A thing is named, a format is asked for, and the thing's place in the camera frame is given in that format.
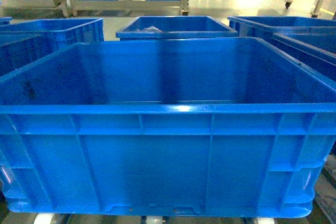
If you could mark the blue crate right front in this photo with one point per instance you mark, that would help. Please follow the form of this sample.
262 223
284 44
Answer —
314 50

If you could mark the large blue plastic crate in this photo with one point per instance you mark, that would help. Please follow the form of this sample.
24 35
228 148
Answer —
228 127

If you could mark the blue crate right rear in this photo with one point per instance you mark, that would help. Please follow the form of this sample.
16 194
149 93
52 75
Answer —
265 26

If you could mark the blue crate left neighbour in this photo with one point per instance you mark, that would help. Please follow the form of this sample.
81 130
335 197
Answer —
25 42

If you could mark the blue crate centre behind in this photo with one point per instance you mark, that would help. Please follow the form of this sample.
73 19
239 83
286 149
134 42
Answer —
175 27

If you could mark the steel rack background left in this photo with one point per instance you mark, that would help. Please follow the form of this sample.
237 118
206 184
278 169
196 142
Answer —
72 7

